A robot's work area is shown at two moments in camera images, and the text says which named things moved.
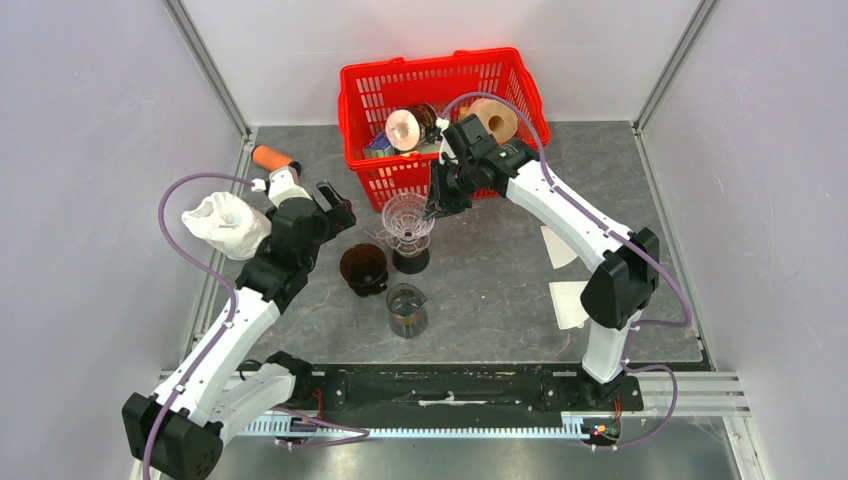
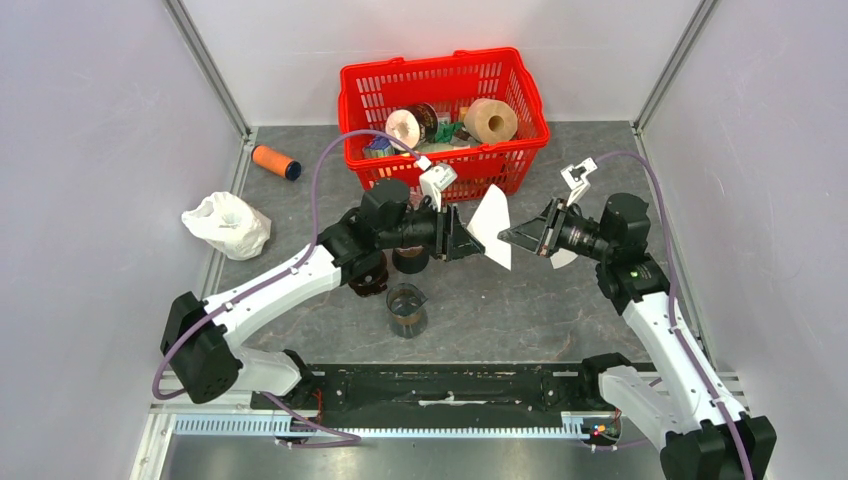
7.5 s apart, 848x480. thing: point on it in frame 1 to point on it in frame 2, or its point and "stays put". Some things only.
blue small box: [380, 146] stays put
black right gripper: [440, 201] to [540, 234]
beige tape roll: [498, 119] stays put
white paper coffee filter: [559, 251] stays put
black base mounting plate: [450, 389] stays put
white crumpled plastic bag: [224, 221] stays put
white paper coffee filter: [567, 304] to [491, 219]
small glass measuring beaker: [407, 309] stays put
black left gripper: [339, 217] to [455, 246]
